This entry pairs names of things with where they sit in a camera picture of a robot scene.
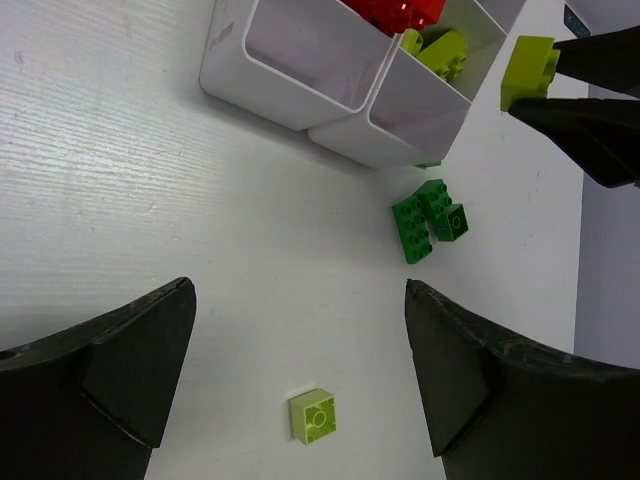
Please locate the olive green lego brick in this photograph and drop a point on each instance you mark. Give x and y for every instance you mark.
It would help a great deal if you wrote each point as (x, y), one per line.
(412, 42)

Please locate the lime green small lego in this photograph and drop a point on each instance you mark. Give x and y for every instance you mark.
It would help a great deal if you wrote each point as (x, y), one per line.
(530, 71)

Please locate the lime lego brick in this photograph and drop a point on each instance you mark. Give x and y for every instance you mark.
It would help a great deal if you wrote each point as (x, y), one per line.
(312, 415)

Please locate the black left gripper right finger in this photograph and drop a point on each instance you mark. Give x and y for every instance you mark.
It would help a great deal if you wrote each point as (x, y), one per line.
(499, 405)

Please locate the white right divided container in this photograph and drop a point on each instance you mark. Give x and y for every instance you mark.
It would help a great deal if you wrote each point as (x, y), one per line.
(412, 115)

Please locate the green L-shaped lego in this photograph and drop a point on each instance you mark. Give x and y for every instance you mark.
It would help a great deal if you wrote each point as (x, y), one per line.
(435, 199)

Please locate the green square lego brick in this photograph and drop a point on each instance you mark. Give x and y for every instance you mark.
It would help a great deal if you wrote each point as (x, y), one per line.
(429, 164)

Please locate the lime green sloped lego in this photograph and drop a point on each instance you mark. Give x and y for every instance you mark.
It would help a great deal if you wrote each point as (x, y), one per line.
(446, 56)

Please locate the white divided container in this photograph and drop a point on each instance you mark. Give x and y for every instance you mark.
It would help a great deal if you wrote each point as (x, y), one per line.
(412, 115)
(296, 63)

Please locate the blue table label right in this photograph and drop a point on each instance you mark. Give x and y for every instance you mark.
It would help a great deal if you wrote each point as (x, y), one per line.
(574, 23)

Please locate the white left divided container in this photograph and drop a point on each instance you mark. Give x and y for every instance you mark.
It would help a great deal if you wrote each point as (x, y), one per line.
(296, 63)

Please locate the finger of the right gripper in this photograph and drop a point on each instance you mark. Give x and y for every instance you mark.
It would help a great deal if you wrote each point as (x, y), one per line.
(600, 135)
(610, 61)

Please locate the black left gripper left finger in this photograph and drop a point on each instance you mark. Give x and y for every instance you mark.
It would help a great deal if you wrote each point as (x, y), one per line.
(93, 401)

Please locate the red lego brick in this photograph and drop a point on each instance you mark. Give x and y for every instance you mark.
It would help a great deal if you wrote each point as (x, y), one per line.
(396, 16)

